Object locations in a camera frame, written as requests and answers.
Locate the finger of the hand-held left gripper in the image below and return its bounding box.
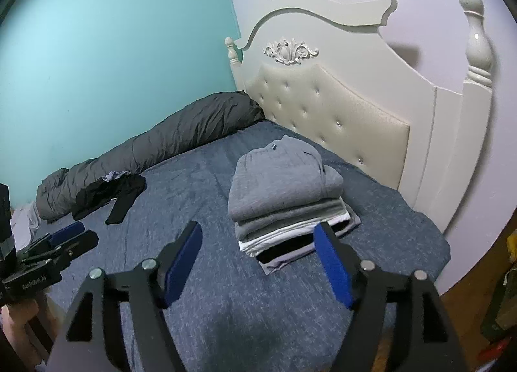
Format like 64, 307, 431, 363
24, 222, 85, 253
48, 230, 100, 265

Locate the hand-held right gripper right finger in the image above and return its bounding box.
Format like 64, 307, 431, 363
315, 222, 465, 372

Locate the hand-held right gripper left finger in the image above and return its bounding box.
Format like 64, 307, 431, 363
46, 220, 203, 372

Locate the grey sweatshirt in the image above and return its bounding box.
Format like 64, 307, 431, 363
227, 135, 344, 221

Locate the person's left hand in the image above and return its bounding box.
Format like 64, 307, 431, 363
0, 307, 45, 368

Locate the pale grey bedding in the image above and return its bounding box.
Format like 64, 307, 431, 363
10, 201, 41, 253

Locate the folded black garment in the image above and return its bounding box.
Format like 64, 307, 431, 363
256, 222, 350, 265

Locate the bed with blue sheet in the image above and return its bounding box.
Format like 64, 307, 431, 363
40, 119, 451, 372

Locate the folded light grey garment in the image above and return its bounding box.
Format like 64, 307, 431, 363
233, 194, 350, 244

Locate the folded white garment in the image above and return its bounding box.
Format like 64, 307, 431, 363
238, 212, 351, 256

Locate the dark grey duvet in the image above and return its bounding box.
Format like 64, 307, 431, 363
36, 92, 265, 222

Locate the cream tufted headboard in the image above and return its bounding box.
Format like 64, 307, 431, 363
224, 0, 495, 235

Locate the dark floor clutter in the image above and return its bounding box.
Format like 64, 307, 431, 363
480, 227, 517, 360

